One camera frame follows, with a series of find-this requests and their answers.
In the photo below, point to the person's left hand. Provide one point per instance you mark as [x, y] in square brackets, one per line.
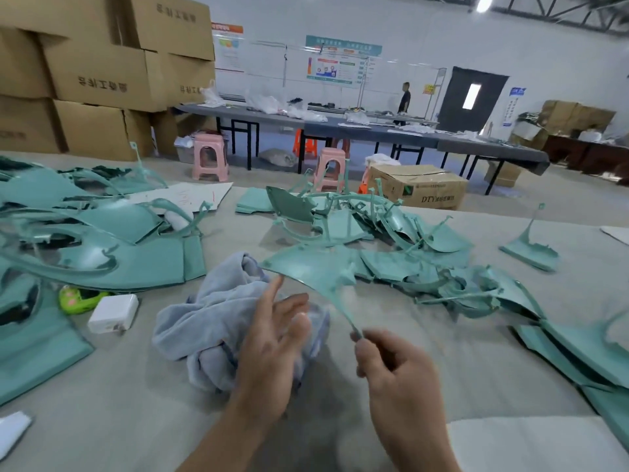
[267, 359]

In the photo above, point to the person's right hand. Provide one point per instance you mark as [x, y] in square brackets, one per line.
[403, 388]

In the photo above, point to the grey-blue wiping cloth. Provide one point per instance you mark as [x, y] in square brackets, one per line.
[202, 324]

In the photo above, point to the single green plastic part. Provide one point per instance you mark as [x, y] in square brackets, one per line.
[310, 270]

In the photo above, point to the brown cardboard box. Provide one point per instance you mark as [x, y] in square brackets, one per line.
[418, 187]

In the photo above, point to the pile of green plastic parts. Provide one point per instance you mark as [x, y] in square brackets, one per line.
[79, 241]

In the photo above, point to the stack of brown cardboard boxes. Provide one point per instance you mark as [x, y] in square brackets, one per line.
[98, 83]

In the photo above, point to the white foam sheet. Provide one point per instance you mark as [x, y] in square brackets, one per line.
[541, 445]

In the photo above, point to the white power adapter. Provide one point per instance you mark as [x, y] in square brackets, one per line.
[113, 313]

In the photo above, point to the white paper sheet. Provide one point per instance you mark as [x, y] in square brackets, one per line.
[182, 196]

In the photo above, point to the green and yellow gadget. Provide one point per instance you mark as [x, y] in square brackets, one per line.
[79, 300]

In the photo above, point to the pink plastic stool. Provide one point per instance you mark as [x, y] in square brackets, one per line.
[210, 157]
[330, 169]

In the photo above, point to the orange object under table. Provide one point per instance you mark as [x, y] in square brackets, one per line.
[305, 144]

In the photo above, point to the long grey work table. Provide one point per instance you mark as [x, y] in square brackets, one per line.
[373, 128]

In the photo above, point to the heap of clear plastic bags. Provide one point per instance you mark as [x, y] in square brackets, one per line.
[260, 101]

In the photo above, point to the white oval plastic piece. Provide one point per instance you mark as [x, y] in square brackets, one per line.
[12, 432]

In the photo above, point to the dark door with window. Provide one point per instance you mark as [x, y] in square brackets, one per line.
[472, 98]

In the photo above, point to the colourful wall poster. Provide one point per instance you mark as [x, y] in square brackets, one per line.
[334, 66]

